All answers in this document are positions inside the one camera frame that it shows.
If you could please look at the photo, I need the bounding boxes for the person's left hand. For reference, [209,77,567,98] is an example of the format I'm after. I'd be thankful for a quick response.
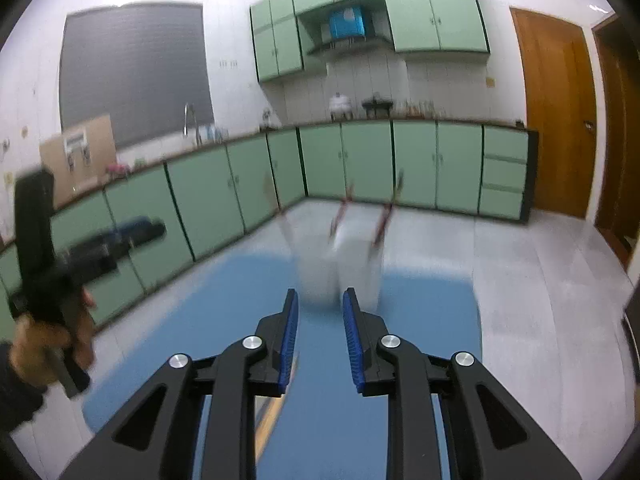
[7,289,99,392]

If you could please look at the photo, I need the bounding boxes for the green base cabinets with counter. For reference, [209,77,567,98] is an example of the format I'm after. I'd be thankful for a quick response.
[0,119,540,332]

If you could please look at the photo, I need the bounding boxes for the white bracket on board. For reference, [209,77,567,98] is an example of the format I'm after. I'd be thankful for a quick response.
[63,132,91,169]

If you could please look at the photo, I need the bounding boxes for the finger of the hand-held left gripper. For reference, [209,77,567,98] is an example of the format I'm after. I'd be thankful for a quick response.
[100,216,167,261]

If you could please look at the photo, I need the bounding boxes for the grey window blind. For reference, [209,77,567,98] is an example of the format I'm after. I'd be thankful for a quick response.
[58,2,216,152]

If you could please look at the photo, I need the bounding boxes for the wooden door with handle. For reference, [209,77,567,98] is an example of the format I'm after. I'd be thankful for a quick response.
[509,6,599,219]

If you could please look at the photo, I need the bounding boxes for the white cooking pot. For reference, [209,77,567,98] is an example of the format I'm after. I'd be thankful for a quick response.
[328,92,354,121]

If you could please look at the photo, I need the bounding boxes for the wooden door in frame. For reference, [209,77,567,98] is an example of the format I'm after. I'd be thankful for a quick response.
[592,12,640,272]

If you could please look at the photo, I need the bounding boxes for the range hood with blue film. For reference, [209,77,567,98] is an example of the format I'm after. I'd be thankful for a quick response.
[305,4,392,57]

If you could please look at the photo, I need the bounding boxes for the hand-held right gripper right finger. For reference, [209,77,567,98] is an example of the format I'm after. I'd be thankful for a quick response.
[341,287,583,480]

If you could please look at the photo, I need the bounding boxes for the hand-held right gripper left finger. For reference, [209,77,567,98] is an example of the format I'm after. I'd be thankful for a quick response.
[60,287,301,480]

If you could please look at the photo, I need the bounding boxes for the green wall cabinets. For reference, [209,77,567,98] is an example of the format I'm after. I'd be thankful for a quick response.
[249,0,491,84]

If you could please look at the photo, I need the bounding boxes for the black wok with lid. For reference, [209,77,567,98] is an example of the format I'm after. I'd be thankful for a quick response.
[362,94,394,119]

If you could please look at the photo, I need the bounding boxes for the blue tablecloth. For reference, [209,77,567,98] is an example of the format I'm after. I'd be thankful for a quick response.
[81,251,484,480]

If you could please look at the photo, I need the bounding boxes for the person's left forearm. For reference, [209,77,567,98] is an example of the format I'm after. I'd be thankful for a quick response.
[0,342,49,432]

